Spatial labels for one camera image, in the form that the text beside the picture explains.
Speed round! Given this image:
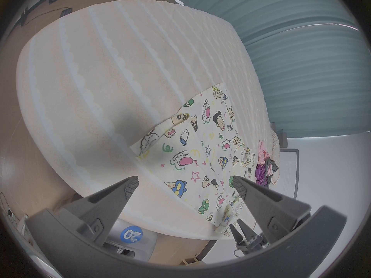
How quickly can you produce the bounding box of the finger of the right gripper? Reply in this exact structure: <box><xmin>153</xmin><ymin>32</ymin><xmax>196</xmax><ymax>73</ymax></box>
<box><xmin>229</xmin><ymin>223</ymin><xmax>244</xmax><ymax>245</ymax></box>
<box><xmin>238</xmin><ymin>219</ymin><xmax>256</xmax><ymax>241</ymax></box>

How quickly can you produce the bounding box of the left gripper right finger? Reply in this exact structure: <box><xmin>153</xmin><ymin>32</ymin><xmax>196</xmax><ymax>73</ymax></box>
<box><xmin>232</xmin><ymin>176</ymin><xmax>312</xmax><ymax>250</ymax></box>

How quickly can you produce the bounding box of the cream pillow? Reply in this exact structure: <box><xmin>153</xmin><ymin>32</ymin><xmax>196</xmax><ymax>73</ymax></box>
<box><xmin>270</xmin><ymin>131</ymin><xmax>282</xmax><ymax>185</ymax></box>

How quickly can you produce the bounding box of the grey bedside table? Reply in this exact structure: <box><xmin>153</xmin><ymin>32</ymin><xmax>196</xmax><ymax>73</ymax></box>
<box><xmin>270</xmin><ymin>123</ymin><xmax>287</xmax><ymax>147</ymax></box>

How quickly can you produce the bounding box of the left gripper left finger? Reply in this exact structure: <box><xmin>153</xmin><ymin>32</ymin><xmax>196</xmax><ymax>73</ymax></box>
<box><xmin>59</xmin><ymin>176</ymin><xmax>140</xmax><ymax>246</ymax></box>

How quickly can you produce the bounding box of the white printed pyjama top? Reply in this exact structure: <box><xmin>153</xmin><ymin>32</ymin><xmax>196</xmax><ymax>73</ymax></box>
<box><xmin>129</xmin><ymin>83</ymin><xmax>255</xmax><ymax>237</ymax></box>

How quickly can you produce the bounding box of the blue-green curtain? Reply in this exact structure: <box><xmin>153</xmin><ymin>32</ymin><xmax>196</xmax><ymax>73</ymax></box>
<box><xmin>167</xmin><ymin>0</ymin><xmax>357</xmax><ymax>46</ymax></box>
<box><xmin>242</xmin><ymin>23</ymin><xmax>371</xmax><ymax>138</ymax></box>

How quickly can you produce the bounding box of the pile of clothes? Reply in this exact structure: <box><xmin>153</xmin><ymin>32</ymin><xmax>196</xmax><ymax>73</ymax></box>
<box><xmin>255</xmin><ymin>140</ymin><xmax>280</xmax><ymax>187</ymax></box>

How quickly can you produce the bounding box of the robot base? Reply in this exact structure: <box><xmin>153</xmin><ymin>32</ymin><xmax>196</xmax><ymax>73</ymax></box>
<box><xmin>101</xmin><ymin>217</ymin><xmax>158</xmax><ymax>261</ymax></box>

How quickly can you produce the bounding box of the bed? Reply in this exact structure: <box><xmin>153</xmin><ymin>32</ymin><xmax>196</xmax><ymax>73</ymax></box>
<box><xmin>16</xmin><ymin>0</ymin><xmax>300</xmax><ymax>240</ymax></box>

